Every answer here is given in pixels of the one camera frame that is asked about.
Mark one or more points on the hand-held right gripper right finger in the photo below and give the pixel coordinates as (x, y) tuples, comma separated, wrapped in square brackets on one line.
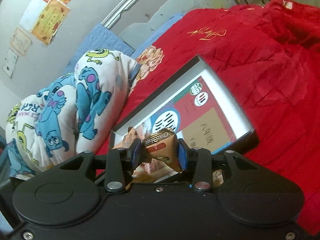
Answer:
[(182, 155)]

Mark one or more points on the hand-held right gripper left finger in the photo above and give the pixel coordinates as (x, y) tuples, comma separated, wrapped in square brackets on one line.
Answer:
[(137, 152)]

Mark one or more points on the brown triangular snack packet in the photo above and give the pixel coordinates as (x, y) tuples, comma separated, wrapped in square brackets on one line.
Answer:
[(140, 177), (217, 176), (160, 150), (124, 141)]

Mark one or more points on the black shallow cardboard box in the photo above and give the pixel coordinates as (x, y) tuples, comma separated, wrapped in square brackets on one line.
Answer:
[(232, 100)]

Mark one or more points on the printed booklet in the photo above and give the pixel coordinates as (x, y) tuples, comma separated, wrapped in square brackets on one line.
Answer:
[(200, 120)]

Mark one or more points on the white monster print quilt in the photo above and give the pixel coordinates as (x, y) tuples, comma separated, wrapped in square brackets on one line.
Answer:
[(62, 115)]

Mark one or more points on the red printed blanket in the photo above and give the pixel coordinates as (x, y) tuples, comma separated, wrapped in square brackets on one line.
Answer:
[(262, 67)]

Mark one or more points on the white wall moulding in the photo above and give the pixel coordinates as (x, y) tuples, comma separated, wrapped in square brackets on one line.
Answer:
[(125, 3)]

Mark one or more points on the white wall certificate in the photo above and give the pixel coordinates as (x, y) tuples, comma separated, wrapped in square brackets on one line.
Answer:
[(10, 62)]

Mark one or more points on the pale orange wall certificate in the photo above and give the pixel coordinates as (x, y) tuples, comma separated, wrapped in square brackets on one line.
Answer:
[(51, 21)]

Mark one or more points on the cream framed wall certificate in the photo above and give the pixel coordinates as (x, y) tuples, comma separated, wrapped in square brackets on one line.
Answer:
[(21, 41)]

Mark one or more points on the white wall paper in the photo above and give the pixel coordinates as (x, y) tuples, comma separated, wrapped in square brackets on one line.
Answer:
[(31, 15)]

